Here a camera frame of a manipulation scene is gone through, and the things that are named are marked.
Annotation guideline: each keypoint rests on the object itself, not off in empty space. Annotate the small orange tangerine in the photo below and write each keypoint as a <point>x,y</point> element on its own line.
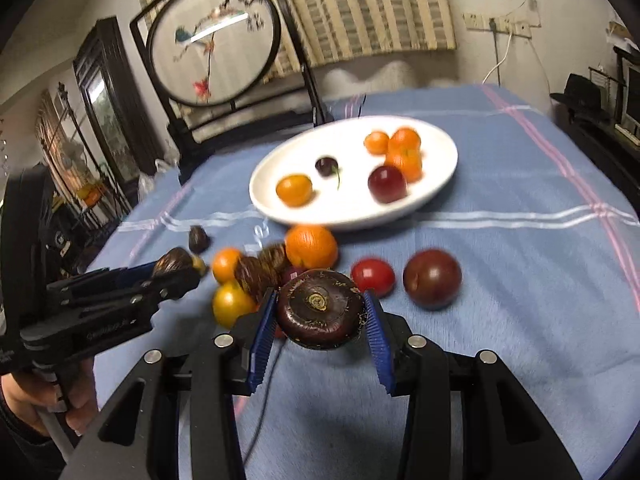
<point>405,138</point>
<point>376,142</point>
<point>406,164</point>

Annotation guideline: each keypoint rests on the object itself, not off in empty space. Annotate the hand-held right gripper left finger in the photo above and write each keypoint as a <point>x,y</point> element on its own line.
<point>262,342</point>

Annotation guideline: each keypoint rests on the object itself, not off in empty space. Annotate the dark side table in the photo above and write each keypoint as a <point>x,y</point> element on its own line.
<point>600,150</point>

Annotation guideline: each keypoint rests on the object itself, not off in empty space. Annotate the red tomato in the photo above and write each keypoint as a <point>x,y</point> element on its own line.
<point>372,276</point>

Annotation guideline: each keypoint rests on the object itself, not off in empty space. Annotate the small dark brown fruit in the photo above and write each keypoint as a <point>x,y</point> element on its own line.
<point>197,238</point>

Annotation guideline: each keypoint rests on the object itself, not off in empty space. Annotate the small purple fruit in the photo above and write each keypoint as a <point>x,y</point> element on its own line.
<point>291,275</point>

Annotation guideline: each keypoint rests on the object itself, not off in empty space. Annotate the white power strip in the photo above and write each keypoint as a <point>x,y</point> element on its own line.
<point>500,23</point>

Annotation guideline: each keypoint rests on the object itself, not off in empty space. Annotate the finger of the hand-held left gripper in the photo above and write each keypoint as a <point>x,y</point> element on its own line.
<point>165,285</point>
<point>132,274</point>

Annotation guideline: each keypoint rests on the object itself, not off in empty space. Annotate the small orange tomato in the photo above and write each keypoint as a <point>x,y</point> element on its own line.
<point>226,264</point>

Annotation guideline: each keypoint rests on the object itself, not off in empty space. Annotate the white oval plate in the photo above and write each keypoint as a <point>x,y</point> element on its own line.
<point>350,200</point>

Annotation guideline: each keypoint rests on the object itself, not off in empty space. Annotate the large orange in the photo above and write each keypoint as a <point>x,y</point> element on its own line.
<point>311,246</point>

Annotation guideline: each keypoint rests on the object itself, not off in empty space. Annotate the dark wooden cabinet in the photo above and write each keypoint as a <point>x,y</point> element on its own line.
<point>112,105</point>

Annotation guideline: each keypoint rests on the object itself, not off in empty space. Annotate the blue striped tablecloth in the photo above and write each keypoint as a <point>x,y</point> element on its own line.
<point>500,285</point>

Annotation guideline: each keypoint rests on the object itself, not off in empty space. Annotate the dark purple water chestnut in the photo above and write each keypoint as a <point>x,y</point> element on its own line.
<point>321,308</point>

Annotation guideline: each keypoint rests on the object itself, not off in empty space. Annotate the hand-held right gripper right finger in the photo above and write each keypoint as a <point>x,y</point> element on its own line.
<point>377,347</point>

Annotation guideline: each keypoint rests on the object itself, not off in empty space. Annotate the yellow tomato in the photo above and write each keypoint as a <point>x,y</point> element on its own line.
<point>231,304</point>

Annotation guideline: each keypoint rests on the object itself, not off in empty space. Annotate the person's left hand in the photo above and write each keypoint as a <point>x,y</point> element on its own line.
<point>27,395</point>

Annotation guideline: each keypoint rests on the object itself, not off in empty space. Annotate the dark cherry with stem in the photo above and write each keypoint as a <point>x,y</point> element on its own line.
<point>327,166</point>

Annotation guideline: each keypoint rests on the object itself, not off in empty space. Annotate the dark red plum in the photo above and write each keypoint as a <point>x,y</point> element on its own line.
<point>431,278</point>

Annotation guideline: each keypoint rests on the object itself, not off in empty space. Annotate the striped beige curtain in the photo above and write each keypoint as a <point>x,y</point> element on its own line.
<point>375,10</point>

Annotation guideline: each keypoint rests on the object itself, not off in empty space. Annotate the round embroidered screen with stand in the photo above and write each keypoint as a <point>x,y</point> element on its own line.
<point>215,45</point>

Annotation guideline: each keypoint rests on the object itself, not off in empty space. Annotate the small yellow fruit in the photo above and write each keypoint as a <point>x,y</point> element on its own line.
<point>199,263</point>

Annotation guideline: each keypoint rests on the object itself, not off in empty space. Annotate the orange kumquat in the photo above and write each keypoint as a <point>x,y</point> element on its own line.
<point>294,190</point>

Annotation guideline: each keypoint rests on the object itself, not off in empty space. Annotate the black hat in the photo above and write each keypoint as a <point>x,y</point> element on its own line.
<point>580,96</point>

